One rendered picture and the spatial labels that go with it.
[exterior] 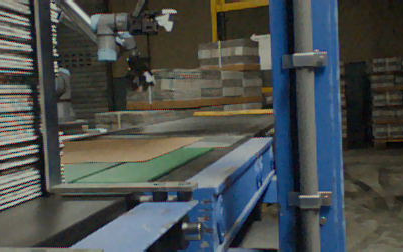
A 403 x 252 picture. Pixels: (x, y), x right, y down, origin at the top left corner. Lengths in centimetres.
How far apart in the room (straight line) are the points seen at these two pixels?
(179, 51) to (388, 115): 404
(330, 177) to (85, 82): 1024
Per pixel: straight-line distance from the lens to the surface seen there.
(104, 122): 319
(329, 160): 68
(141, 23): 229
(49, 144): 64
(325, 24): 68
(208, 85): 358
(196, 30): 1023
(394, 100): 825
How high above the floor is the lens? 91
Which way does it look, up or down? 3 degrees down
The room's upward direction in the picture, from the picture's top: 3 degrees counter-clockwise
